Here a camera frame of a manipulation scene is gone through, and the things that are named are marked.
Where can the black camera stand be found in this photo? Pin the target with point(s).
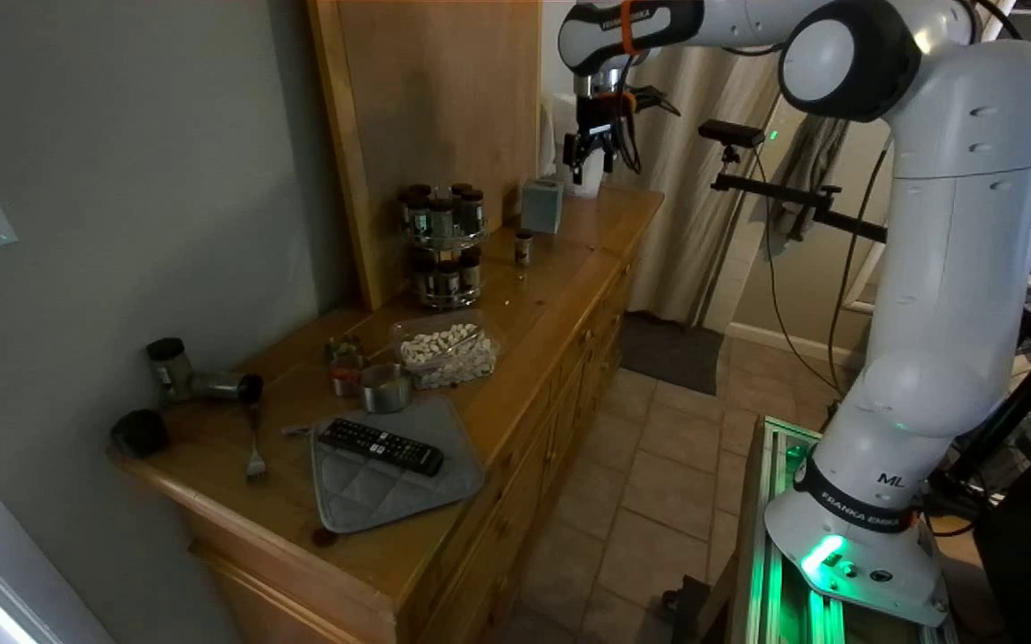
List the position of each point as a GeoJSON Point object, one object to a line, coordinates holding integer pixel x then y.
{"type": "Point", "coordinates": [802, 200]}

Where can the small glass jar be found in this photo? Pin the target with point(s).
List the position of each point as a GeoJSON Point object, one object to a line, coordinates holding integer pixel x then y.
{"type": "Point", "coordinates": [344, 379]}
{"type": "Point", "coordinates": [388, 391]}

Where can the aluminium frame robot table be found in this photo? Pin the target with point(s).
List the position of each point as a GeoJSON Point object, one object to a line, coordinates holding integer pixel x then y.
{"type": "Point", "coordinates": [778, 596]}

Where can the clear bag of white pieces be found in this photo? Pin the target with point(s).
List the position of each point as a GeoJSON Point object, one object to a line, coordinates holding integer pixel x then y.
{"type": "Point", "coordinates": [447, 354]}

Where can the spice jar with black cap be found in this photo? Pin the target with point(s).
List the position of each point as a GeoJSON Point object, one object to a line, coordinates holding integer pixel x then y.
{"type": "Point", "coordinates": [418, 220]}
{"type": "Point", "coordinates": [469, 213]}
{"type": "Point", "coordinates": [469, 276]}
{"type": "Point", "coordinates": [429, 286]}

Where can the tall upright wooden board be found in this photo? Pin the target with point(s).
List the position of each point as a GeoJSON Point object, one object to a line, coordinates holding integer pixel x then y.
{"type": "Point", "coordinates": [447, 95]}

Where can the beige curtain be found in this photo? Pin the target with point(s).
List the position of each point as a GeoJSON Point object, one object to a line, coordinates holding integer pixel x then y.
{"type": "Point", "coordinates": [707, 237]}

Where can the grey box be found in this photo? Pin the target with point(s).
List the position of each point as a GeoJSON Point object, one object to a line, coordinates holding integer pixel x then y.
{"type": "Point", "coordinates": [543, 205]}

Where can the dark floor mat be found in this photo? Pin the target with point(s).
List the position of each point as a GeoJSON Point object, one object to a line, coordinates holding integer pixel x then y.
{"type": "Point", "coordinates": [672, 354]}

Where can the grey quilted mat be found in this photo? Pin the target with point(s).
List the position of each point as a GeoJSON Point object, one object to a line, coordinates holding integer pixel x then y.
{"type": "Point", "coordinates": [422, 496]}

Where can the black remote control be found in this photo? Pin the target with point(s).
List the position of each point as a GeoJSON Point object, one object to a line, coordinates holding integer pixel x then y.
{"type": "Point", "coordinates": [377, 446]}

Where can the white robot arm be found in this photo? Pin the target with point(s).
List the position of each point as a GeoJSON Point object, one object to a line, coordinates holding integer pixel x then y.
{"type": "Point", "coordinates": [967, 237]}

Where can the wooden pine dresser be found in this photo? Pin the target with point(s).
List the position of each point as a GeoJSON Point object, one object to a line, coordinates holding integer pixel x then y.
{"type": "Point", "coordinates": [517, 344]}

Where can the black equipment cart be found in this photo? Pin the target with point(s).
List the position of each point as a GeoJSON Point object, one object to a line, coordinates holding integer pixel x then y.
{"type": "Point", "coordinates": [1029, 550]}

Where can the white cup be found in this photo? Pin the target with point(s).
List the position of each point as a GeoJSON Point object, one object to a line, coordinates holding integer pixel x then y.
{"type": "Point", "coordinates": [592, 186]}

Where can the black round cap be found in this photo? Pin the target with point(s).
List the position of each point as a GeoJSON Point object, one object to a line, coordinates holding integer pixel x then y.
{"type": "Point", "coordinates": [139, 434]}

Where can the black camera on stand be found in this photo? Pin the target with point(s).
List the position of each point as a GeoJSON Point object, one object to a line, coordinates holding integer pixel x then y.
{"type": "Point", "coordinates": [732, 129]}

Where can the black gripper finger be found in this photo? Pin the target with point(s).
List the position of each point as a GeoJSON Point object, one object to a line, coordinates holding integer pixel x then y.
{"type": "Point", "coordinates": [579, 156]}
{"type": "Point", "coordinates": [628, 147]}

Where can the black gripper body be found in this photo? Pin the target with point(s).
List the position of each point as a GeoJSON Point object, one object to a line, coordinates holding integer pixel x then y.
{"type": "Point", "coordinates": [607, 109]}

